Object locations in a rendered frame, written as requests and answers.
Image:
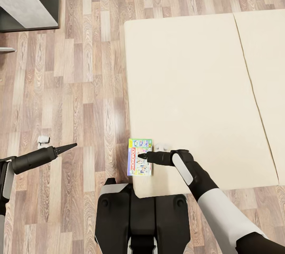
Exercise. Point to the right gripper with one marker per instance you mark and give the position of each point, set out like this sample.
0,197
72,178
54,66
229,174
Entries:
153,157

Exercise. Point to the board game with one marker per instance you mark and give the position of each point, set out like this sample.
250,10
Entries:
136,165

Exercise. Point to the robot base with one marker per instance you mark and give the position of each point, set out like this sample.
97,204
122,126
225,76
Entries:
121,215

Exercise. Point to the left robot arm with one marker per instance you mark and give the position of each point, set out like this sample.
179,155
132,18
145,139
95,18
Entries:
16,165

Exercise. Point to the desk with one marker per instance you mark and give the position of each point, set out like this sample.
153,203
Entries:
18,15

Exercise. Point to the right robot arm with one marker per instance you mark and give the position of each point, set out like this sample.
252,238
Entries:
234,232

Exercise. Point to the bed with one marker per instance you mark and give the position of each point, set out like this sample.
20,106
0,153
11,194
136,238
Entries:
214,85

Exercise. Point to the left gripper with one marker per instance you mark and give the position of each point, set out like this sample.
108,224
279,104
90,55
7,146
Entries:
42,156

